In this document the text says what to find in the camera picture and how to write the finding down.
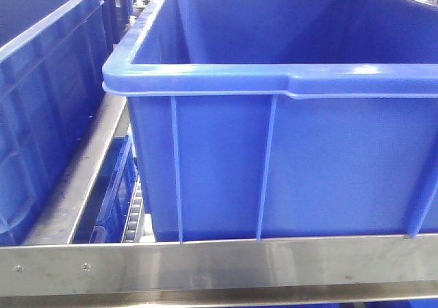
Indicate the blue floor bin far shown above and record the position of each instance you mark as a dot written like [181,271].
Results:
[105,214]

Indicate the blue shelf bin centre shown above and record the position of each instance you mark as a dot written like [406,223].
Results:
[283,118]

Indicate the stainless steel shelf frame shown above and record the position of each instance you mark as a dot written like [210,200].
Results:
[269,271]

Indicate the blue shelf bin left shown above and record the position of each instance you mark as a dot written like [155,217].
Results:
[52,54]

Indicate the blue shelf bin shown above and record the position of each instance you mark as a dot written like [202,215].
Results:
[52,54]
[283,118]

